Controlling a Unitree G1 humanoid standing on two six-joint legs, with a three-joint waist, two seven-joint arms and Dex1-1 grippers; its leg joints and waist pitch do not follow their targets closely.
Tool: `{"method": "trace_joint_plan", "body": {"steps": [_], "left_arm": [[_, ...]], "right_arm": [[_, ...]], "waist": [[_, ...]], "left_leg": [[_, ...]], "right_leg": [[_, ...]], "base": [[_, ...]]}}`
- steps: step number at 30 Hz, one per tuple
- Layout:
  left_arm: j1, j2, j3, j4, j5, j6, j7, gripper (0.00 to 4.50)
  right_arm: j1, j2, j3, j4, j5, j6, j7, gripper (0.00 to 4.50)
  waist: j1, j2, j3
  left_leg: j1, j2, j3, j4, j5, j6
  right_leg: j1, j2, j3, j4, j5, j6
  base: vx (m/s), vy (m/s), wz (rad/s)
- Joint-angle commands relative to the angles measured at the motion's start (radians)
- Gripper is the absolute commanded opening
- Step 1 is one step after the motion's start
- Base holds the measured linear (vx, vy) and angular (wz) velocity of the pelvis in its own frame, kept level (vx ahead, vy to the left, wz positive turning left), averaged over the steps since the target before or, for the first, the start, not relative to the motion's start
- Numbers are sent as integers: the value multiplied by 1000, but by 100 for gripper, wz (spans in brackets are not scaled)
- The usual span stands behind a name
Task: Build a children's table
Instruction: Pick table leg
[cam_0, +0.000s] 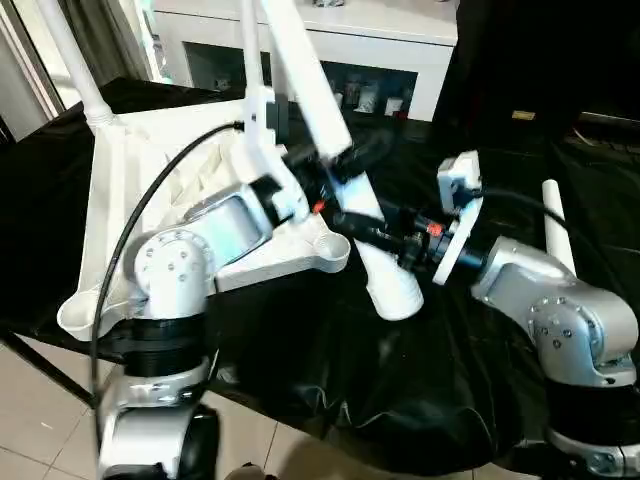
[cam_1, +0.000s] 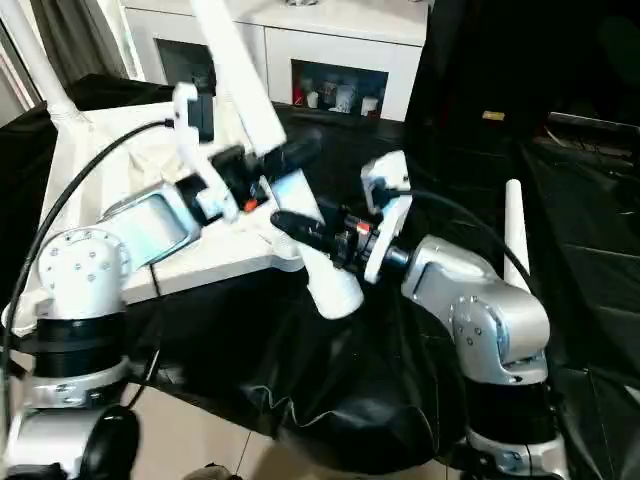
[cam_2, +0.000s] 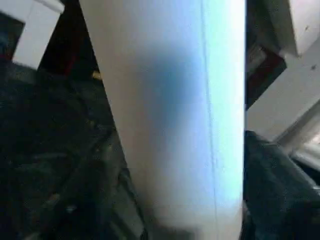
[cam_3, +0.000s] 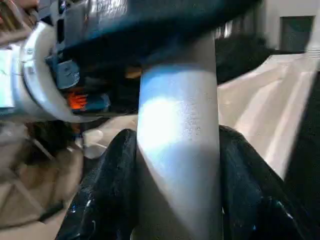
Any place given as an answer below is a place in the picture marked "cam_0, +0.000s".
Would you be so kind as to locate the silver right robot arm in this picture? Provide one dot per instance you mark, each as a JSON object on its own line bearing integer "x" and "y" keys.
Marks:
{"x": 565, "y": 310}

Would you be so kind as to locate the black tangled bundle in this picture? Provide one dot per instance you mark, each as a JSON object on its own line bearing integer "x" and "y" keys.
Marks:
{"x": 327, "y": 3}

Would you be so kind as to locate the white plastic table top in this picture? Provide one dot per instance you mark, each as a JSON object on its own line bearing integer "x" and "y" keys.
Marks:
{"x": 110, "y": 200}

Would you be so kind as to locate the white glass-door cabinet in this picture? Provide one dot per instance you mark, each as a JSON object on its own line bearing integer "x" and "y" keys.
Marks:
{"x": 360, "y": 45}

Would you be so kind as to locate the black work surface mat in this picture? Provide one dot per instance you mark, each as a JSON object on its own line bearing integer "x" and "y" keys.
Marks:
{"x": 375, "y": 375}

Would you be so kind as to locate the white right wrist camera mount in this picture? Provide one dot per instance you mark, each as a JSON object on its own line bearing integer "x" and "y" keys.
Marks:
{"x": 460, "y": 235}

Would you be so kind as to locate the black metal bar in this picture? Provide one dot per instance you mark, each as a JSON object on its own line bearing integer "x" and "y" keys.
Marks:
{"x": 610, "y": 119}

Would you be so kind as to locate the small yellow label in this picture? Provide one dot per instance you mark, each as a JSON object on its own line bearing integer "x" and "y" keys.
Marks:
{"x": 523, "y": 115}

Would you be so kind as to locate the white plastic table leg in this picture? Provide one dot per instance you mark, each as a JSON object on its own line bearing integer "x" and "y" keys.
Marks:
{"x": 80, "y": 65}
{"x": 310, "y": 90}
{"x": 557, "y": 220}
{"x": 252, "y": 50}

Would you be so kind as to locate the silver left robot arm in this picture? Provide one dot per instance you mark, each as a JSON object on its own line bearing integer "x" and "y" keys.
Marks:
{"x": 170, "y": 270}

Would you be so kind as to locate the black metal stand leg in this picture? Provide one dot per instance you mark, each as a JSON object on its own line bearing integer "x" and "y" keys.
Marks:
{"x": 45, "y": 367}

